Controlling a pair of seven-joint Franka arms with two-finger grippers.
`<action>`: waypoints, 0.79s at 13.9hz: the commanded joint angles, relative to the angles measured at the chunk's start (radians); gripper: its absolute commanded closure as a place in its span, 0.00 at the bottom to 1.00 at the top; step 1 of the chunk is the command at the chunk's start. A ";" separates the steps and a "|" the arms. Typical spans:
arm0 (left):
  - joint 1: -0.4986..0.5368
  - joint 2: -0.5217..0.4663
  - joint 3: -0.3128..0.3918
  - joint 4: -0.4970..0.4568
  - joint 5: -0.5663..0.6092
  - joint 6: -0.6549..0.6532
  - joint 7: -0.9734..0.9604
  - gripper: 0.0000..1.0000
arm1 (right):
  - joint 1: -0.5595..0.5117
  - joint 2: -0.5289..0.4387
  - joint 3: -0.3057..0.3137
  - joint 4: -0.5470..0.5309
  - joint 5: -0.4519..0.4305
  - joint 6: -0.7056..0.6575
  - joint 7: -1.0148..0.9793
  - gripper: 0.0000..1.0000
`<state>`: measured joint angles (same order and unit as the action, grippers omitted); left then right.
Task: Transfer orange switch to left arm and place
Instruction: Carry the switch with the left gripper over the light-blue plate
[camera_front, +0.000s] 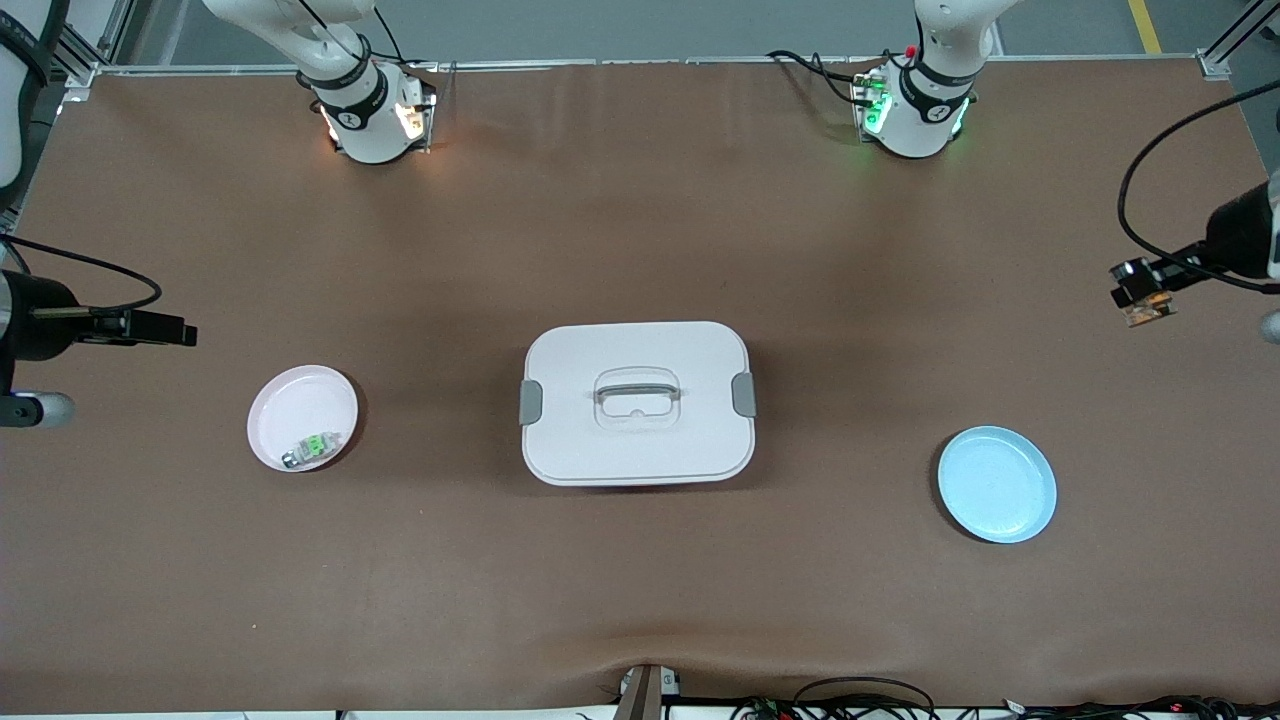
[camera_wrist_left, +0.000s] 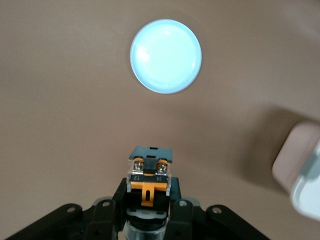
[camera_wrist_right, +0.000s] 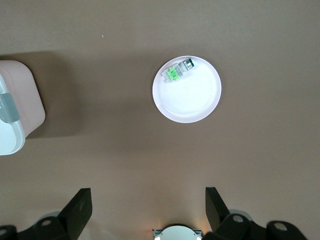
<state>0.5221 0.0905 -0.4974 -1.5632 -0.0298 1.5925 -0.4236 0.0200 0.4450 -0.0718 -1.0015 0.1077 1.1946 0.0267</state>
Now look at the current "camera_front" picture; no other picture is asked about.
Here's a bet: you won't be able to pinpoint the orange and black switch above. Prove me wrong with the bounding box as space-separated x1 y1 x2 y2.
1110 258 1179 328

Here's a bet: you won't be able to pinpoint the white lidded storage box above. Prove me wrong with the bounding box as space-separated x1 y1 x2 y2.
520 321 758 488

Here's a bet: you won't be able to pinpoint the pink round plate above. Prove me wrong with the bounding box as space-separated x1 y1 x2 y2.
247 365 359 473

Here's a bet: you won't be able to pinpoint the light blue round plate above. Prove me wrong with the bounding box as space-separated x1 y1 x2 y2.
937 426 1058 545

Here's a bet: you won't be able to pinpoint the brown table cover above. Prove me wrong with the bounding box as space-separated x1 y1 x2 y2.
0 58 1280 713

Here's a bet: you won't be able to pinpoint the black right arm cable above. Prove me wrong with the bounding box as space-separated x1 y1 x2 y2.
0 235 164 313

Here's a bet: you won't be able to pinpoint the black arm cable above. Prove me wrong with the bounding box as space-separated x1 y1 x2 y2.
1118 78 1280 296
0 235 164 313

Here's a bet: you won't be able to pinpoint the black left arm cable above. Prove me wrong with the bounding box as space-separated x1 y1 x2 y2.
1118 78 1280 296

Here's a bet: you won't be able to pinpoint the aluminium frame post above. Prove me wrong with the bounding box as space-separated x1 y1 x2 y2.
1198 0 1280 81
45 0 136 101

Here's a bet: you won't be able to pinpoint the green and clear switch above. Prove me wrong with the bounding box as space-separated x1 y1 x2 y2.
281 431 342 469

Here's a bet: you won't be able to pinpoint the black cable bundle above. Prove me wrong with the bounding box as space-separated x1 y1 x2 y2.
730 677 1280 720

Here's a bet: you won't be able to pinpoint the black arm base cables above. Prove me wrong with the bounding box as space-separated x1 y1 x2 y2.
766 48 886 106

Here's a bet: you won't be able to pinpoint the grey box lid handle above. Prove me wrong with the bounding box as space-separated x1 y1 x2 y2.
594 377 683 404

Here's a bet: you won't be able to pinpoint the aluminium table rail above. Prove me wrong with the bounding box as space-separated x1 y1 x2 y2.
90 55 1231 77

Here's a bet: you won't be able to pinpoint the metal table edge bracket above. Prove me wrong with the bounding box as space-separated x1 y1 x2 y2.
615 664 683 720

